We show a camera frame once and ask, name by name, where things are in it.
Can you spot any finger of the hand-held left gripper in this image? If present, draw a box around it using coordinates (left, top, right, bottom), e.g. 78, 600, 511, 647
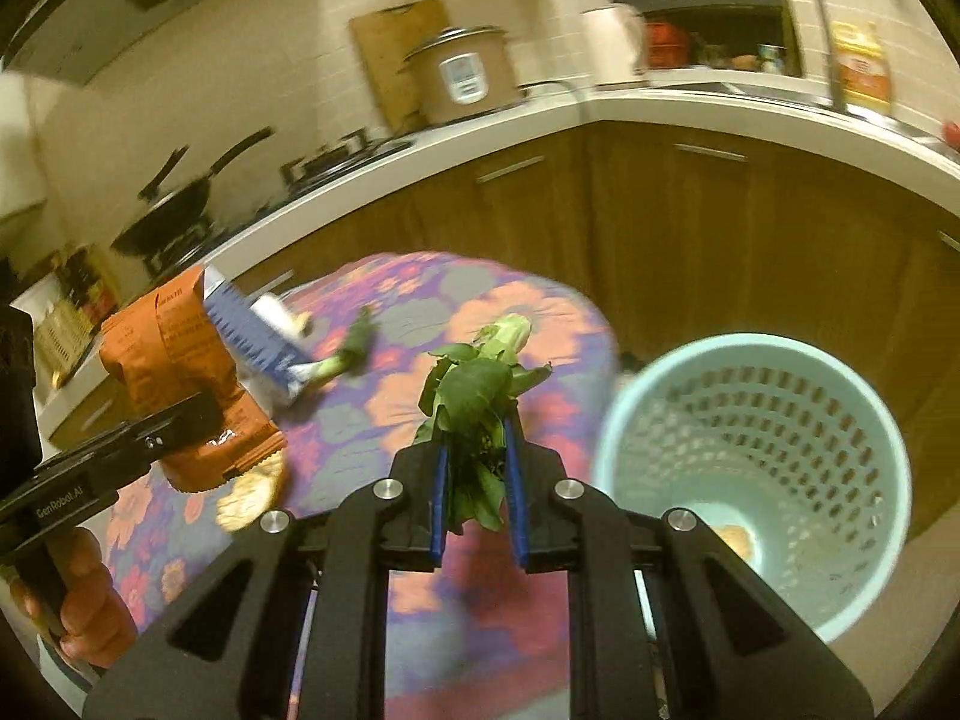
116, 390, 242, 460

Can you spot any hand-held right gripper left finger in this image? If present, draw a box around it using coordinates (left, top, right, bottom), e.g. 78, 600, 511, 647
82, 439, 451, 720

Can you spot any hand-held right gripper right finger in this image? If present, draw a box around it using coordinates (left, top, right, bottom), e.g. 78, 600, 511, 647
501, 416, 875, 720

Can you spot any orange snack packet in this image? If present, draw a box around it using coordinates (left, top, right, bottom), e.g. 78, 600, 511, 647
100, 266, 287, 496

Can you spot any pale yellow food scrap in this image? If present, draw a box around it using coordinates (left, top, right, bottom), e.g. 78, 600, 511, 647
216, 454, 286, 533

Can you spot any blue and white carton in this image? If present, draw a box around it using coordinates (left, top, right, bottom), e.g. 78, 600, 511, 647
204, 270, 316, 406

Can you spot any leafy green vegetable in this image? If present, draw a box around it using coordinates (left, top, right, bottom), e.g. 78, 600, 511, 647
415, 313, 554, 533

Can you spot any small white plastic bottle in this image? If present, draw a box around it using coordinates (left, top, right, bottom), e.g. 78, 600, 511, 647
251, 294, 313, 337

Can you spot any green vegetable stem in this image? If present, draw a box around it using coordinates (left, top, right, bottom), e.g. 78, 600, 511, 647
304, 307, 383, 391

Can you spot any light blue plastic basket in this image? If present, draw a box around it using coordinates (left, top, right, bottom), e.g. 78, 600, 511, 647
592, 334, 912, 642

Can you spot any person's left hand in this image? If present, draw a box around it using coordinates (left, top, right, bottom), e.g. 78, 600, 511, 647
11, 525, 140, 672

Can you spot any yellow seasoning packet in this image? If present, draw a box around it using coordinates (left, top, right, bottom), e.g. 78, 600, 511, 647
34, 300, 95, 385

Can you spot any black wok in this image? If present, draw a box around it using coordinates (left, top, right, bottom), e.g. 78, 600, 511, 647
111, 127, 275, 256

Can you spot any floral printed cloth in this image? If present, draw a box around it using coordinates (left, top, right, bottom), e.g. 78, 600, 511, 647
97, 251, 623, 720

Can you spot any orange food scrap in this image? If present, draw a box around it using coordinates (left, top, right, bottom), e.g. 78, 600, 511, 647
711, 525, 755, 562

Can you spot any black gas stove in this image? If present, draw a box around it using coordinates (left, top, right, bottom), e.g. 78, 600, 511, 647
142, 131, 413, 275

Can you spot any wooden base cabinet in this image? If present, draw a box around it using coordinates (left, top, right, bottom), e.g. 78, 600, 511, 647
45, 116, 960, 533

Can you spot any range hood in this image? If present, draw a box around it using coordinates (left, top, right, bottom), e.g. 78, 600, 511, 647
0, 0, 331, 87

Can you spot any beige rice cooker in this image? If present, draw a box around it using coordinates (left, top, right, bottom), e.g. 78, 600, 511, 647
397, 25, 524, 127

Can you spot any wooden cutting board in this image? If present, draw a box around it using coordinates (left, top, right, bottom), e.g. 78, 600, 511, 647
349, 0, 451, 132

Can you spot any white electric kettle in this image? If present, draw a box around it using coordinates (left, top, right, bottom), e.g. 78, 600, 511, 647
581, 4, 647, 87

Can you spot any yellow dish soap bottle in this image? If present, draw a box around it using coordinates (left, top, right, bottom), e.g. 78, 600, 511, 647
829, 21, 893, 117

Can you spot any steel kitchen faucet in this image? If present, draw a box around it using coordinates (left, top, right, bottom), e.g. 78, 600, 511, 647
739, 0, 852, 113

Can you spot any black power cord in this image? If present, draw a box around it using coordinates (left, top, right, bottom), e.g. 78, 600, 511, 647
517, 79, 590, 125

